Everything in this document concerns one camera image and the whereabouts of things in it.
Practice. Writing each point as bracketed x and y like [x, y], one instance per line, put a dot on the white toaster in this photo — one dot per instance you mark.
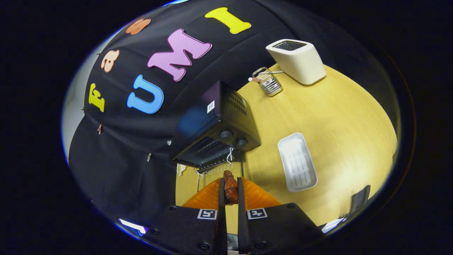
[300, 63]

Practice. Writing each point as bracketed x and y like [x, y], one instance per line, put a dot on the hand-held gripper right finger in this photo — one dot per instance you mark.
[241, 219]

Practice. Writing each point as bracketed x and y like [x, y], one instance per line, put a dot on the white divided spice dish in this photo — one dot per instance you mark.
[181, 169]

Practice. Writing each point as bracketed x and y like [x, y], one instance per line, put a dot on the white rectangular tray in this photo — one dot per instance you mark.
[297, 163]

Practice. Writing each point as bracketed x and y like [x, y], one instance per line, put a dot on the black toaster oven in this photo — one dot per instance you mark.
[226, 113]

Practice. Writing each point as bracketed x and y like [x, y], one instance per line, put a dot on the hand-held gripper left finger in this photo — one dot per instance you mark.
[222, 219]

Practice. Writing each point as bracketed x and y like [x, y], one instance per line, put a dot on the red cloth clip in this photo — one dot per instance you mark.
[99, 129]

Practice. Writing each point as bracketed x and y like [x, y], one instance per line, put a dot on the brown grilled meat piece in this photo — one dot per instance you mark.
[230, 187]

